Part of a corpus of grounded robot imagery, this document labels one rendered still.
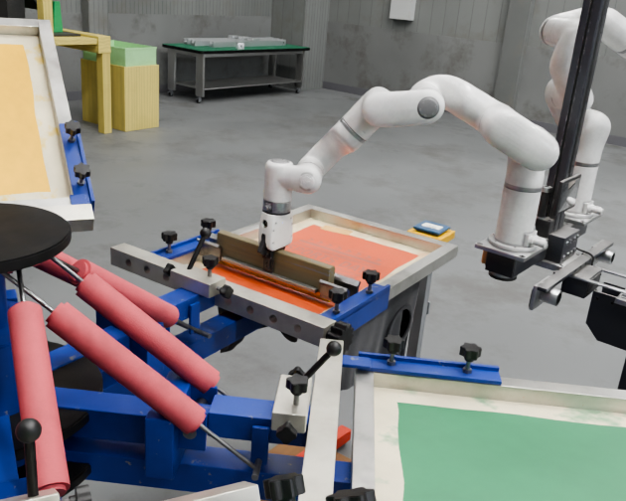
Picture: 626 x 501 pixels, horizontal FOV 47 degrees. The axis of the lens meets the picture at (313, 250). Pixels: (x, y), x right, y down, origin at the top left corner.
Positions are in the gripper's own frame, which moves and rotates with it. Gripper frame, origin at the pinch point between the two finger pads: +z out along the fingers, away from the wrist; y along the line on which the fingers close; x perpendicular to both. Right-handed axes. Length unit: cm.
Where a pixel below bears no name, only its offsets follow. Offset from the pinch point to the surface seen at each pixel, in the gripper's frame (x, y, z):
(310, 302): -15.1, -2.8, 6.0
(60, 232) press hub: -10, -76, -30
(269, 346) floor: 80, 114, 102
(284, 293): -6.8, -3.0, 6.0
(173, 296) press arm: 0.1, -38.0, -2.4
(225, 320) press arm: -1.1, -20.5, 9.7
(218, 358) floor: 91, 87, 102
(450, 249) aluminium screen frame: -29, 55, 2
